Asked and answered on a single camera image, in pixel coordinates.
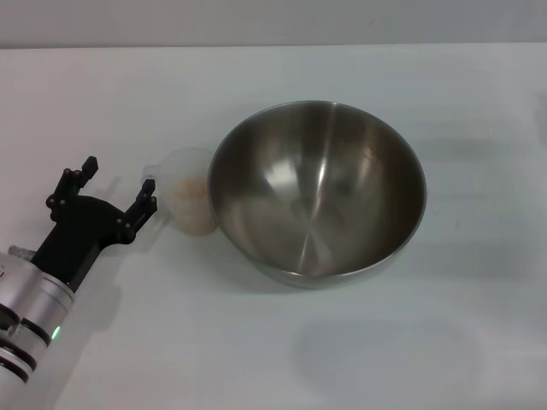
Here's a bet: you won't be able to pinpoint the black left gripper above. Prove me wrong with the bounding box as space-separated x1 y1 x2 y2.
32 155 160 296

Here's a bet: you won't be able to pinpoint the clear plastic measuring cup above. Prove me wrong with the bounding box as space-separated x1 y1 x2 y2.
142 145 217 237

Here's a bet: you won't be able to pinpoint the large stainless steel bowl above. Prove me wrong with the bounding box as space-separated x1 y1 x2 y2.
208 100 427 290

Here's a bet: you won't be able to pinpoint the pinkish rice grains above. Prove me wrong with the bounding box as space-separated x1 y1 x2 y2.
172 177 215 234

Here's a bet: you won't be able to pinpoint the translucent left wrist cable plug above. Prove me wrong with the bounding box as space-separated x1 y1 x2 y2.
7 244 36 261

